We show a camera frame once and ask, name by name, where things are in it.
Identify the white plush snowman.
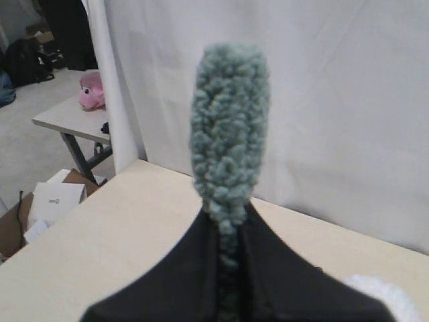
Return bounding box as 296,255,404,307
343,274,422,322

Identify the cardboard box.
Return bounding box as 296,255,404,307
1,169,100,260

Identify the black backpack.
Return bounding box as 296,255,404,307
5,38,54,87

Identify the white backdrop curtain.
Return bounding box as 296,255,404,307
84,1,428,253

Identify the green knitted scarf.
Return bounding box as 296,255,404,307
190,43,270,321

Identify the white paper box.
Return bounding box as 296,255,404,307
24,182,87,244

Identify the side folding table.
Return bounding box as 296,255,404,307
32,97,113,186

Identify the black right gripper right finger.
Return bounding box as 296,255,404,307
239,203,394,321

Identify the pink plush toy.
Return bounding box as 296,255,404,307
78,70,105,111

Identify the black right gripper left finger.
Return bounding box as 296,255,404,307
81,211,218,322

